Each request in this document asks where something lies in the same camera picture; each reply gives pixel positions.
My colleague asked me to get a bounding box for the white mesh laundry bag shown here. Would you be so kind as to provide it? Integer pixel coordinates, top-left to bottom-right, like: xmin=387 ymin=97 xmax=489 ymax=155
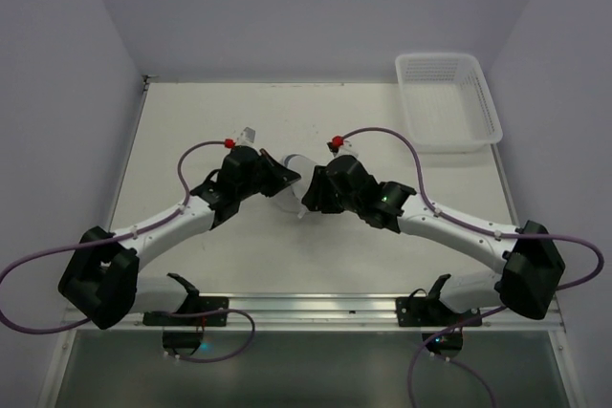
xmin=273 ymin=154 xmax=317 ymax=218

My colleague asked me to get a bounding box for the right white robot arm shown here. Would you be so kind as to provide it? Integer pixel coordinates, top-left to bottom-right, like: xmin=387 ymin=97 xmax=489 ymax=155
xmin=284 ymin=155 xmax=565 ymax=320

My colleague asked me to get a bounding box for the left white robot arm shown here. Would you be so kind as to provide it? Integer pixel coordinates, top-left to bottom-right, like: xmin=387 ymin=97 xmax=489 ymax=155
xmin=58 ymin=146 xmax=301 ymax=330

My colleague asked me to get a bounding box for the white plastic basket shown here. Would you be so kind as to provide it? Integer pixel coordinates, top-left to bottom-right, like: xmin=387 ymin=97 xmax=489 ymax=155
xmin=395 ymin=53 xmax=503 ymax=154

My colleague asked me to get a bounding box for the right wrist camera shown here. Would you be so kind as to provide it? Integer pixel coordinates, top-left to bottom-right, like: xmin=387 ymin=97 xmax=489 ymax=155
xmin=327 ymin=136 xmax=359 ymax=158

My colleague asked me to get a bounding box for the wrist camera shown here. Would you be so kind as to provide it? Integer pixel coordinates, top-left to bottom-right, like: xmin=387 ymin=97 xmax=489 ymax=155
xmin=327 ymin=136 xmax=359 ymax=158
xmin=235 ymin=127 xmax=256 ymax=147

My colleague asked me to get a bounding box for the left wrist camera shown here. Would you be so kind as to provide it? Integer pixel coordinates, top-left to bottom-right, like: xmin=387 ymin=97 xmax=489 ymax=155
xmin=235 ymin=127 xmax=256 ymax=147

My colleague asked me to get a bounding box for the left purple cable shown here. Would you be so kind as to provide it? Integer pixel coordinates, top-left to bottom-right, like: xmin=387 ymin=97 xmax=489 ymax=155
xmin=0 ymin=138 xmax=257 ymax=362

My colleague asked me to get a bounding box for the purple cable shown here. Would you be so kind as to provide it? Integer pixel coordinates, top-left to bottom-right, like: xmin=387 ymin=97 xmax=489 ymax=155
xmin=327 ymin=126 xmax=604 ymax=408
xmin=0 ymin=138 xmax=257 ymax=362

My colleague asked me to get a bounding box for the aluminium mounting rail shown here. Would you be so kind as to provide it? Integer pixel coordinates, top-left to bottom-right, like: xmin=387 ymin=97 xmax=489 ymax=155
xmin=61 ymin=291 xmax=565 ymax=333

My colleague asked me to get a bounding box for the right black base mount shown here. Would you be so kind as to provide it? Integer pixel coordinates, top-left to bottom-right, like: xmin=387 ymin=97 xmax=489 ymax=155
xmin=395 ymin=274 xmax=481 ymax=359

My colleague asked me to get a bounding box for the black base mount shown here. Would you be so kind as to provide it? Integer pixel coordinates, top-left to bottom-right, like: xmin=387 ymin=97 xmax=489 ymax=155
xmin=395 ymin=274 xmax=481 ymax=359
xmin=142 ymin=273 xmax=230 ymax=363

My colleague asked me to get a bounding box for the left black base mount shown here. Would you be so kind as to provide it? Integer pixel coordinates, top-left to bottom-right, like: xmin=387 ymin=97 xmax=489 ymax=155
xmin=142 ymin=273 xmax=230 ymax=363

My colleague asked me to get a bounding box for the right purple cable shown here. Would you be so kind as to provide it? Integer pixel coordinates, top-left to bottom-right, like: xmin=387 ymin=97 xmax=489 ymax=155
xmin=327 ymin=126 xmax=604 ymax=408

